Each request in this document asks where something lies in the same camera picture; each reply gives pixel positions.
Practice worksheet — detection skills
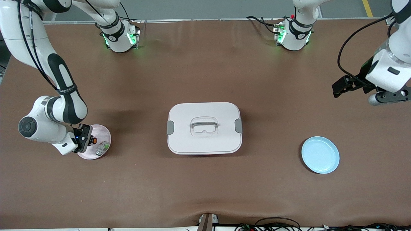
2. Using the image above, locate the black cable bundle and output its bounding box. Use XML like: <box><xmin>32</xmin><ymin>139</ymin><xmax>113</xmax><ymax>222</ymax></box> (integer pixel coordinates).
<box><xmin>234</xmin><ymin>223</ymin><xmax>411</xmax><ymax>231</ymax></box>

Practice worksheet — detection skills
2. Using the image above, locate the pale pink round plate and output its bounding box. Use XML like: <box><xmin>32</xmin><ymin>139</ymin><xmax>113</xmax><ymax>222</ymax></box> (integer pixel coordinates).
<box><xmin>77</xmin><ymin>124</ymin><xmax>112</xmax><ymax>160</ymax></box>

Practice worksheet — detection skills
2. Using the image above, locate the grey box lid handle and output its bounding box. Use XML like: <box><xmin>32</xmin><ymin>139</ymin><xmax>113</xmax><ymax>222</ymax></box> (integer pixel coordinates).
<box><xmin>191</xmin><ymin>121</ymin><xmax>219</xmax><ymax>129</ymax></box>

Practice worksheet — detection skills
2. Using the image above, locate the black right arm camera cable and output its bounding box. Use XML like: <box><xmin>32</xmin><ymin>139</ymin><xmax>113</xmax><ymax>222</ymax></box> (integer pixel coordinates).
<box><xmin>17</xmin><ymin>0</ymin><xmax>60</xmax><ymax>90</ymax></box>

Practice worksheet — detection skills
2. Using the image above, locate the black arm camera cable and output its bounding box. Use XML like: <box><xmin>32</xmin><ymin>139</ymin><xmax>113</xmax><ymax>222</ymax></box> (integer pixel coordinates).
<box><xmin>17</xmin><ymin>0</ymin><xmax>60</xmax><ymax>90</ymax></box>
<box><xmin>337</xmin><ymin>13</ymin><xmax>396</xmax><ymax>85</ymax></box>

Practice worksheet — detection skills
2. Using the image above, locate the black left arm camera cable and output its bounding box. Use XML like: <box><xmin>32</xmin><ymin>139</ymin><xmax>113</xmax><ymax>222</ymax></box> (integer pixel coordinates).
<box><xmin>337</xmin><ymin>13</ymin><xmax>396</xmax><ymax>85</ymax></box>

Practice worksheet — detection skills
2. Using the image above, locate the light blue round plate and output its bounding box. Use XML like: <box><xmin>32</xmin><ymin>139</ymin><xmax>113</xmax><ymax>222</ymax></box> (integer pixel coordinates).
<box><xmin>301</xmin><ymin>136</ymin><xmax>340</xmax><ymax>175</ymax></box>

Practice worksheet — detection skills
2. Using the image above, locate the black looped cable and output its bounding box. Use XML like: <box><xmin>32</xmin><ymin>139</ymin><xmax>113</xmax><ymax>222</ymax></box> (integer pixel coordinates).
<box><xmin>255</xmin><ymin>217</ymin><xmax>301</xmax><ymax>231</ymax></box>

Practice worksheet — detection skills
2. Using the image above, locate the brown table cover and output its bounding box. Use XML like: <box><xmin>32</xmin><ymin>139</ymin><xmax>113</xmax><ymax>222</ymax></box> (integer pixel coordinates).
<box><xmin>0</xmin><ymin>18</ymin><xmax>411</xmax><ymax>230</ymax></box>

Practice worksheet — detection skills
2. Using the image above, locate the metal bracket at table edge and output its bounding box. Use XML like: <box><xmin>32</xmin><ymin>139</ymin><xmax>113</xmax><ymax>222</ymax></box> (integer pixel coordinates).
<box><xmin>197</xmin><ymin>213</ymin><xmax>219</xmax><ymax>231</ymax></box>

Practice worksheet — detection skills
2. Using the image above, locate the green push button switch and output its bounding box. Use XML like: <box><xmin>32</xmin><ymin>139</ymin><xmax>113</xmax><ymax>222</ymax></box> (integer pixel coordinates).
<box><xmin>96</xmin><ymin>141</ymin><xmax>111</xmax><ymax>157</ymax></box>

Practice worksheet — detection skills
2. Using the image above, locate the white lidded storage box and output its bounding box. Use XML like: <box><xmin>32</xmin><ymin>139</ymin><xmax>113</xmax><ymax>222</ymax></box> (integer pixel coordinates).
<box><xmin>166</xmin><ymin>102</ymin><xmax>243</xmax><ymax>155</ymax></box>

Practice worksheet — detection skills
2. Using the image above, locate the black left arm base cable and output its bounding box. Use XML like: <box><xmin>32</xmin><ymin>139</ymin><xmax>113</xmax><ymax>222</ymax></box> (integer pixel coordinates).
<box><xmin>246</xmin><ymin>15</ymin><xmax>283</xmax><ymax>34</ymax></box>

